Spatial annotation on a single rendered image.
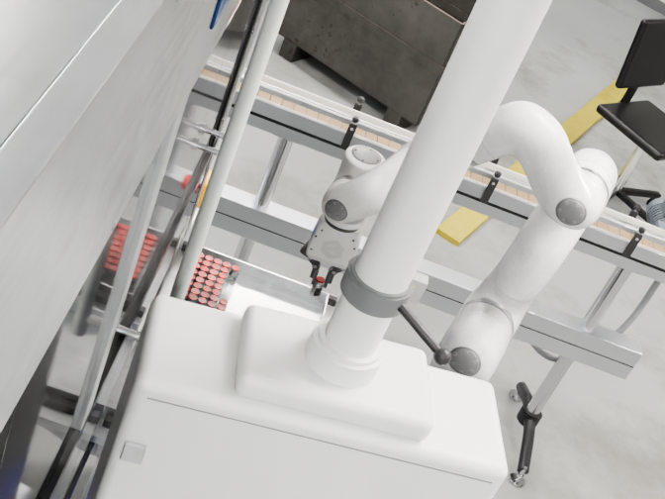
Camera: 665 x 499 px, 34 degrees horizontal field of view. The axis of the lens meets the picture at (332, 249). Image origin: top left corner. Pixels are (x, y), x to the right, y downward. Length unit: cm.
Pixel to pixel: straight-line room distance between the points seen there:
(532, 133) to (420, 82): 334
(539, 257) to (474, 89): 93
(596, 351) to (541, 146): 184
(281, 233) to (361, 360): 217
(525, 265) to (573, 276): 297
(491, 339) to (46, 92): 151
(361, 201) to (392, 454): 75
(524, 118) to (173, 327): 83
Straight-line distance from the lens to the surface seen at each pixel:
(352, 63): 548
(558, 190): 193
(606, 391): 450
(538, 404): 390
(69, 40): 81
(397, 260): 128
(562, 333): 368
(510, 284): 211
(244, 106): 159
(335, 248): 224
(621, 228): 347
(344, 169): 213
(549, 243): 206
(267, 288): 265
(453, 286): 357
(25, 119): 71
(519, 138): 198
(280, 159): 341
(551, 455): 405
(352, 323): 134
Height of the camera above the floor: 248
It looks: 34 degrees down
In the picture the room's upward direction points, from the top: 24 degrees clockwise
